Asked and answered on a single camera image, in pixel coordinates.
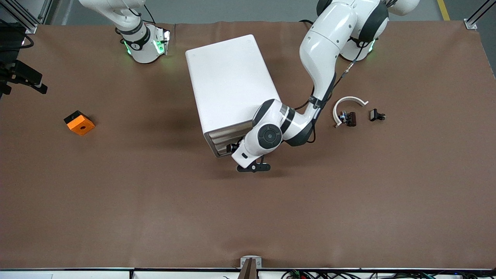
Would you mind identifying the brown camera post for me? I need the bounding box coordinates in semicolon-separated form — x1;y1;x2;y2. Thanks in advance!
237;258;259;279

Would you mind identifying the white drawer cabinet housing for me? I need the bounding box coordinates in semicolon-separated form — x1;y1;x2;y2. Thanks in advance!
185;34;286;158

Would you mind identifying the grey metal bracket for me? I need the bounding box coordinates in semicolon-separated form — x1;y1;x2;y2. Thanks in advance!
240;256;263;269

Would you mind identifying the brown table mat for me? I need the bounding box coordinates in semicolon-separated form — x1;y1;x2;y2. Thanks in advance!
0;19;496;270

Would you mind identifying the white table edge rail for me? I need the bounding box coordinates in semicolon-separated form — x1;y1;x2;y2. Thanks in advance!
0;268;496;279

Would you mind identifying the orange black button enclosure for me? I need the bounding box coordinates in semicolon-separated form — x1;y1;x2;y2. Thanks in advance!
64;110;96;136

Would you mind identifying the white curved plastic piece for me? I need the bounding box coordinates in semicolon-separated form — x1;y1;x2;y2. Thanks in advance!
332;96;369;128

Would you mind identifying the dark brown small component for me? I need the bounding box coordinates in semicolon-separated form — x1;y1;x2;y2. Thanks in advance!
338;111;357;127

